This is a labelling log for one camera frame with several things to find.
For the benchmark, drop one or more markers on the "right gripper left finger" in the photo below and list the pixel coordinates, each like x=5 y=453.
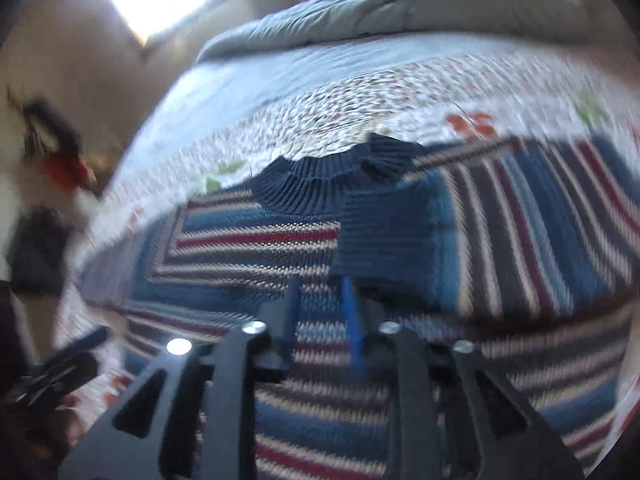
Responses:
x=190 y=413

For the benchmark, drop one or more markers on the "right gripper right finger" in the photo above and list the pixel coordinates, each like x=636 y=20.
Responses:
x=452 y=414

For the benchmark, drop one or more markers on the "striped blue knit sweater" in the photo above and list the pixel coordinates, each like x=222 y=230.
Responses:
x=528 y=248

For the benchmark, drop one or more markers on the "white floral quilt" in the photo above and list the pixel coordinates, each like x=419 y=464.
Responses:
x=544 y=94

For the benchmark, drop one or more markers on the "grey-blue duvet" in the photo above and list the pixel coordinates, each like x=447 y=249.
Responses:
x=323 y=21

